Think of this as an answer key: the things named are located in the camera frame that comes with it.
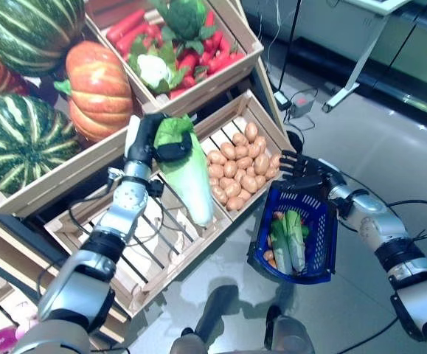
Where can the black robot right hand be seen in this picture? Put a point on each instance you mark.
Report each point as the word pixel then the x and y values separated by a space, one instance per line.
pixel 316 173

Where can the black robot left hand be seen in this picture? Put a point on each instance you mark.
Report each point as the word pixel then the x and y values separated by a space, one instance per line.
pixel 143 144

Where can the blue plastic shopping basket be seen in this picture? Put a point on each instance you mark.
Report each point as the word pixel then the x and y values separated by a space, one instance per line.
pixel 261 228

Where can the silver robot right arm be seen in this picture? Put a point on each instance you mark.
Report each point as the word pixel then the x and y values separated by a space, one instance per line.
pixel 382 225

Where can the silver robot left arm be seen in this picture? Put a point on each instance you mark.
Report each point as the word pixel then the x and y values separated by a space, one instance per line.
pixel 124 206

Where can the brown potato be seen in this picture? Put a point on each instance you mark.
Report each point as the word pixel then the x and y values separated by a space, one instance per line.
pixel 217 158
pixel 250 171
pixel 277 215
pixel 244 194
pixel 268 254
pixel 261 164
pixel 235 203
pixel 242 151
pixel 244 162
pixel 250 183
pixel 260 144
pixel 230 169
pixel 239 175
pixel 250 131
pixel 232 189
pixel 228 150
pixel 216 171
pixel 219 194
pixel 260 180
pixel 239 139
pixel 271 172
pixel 275 161

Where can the green bell pepper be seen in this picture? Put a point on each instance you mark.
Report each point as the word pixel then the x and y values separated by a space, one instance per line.
pixel 304 231

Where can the small orange pumpkin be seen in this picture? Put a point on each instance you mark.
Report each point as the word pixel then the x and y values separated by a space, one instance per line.
pixel 99 92

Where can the white cauliflower with leaves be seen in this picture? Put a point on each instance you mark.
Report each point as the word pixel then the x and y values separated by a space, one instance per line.
pixel 153 69

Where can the small red radish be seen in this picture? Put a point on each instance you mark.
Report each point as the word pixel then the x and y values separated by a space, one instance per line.
pixel 218 63
pixel 187 82
pixel 237 57
pixel 217 38
pixel 210 18
pixel 188 60

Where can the large wooden slat crate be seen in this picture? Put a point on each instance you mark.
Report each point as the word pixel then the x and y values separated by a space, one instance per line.
pixel 69 169

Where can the white power strip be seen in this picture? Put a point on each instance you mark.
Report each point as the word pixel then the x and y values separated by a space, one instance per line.
pixel 282 99

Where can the wooden produce display shelf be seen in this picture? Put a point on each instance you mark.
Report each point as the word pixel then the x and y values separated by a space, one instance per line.
pixel 270 99

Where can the small orange carrot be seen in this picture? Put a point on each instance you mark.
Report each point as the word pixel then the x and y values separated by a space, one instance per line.
pixel 272 263

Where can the long red carrot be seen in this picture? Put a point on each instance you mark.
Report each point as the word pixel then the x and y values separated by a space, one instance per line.
pixel 130 40
pixel 125 25

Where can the white office desk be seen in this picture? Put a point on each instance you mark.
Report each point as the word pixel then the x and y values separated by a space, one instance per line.
pixel 358 59

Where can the green striped pumpkin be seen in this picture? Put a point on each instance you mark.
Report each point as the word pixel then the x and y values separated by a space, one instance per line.
pixel 17 144
pixel 32 33

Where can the black metal rack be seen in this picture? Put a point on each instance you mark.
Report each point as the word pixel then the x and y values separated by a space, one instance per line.
pixel 290 44

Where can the green broccoli head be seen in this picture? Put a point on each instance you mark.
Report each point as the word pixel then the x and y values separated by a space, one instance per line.
pixel 185 16

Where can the silver robot right leg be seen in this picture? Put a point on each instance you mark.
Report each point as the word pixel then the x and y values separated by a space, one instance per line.
pixel 290 332

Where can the silver robot leg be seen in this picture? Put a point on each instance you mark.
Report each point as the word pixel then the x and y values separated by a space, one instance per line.
pixel 213 309
pixel 290 332

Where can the silver robot left leg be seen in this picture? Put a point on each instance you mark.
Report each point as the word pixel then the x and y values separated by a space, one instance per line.
pixel 213 309

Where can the purple white turnip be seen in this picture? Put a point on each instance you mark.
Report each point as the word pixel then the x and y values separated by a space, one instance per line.
pixel 27 321
pixel 3 337

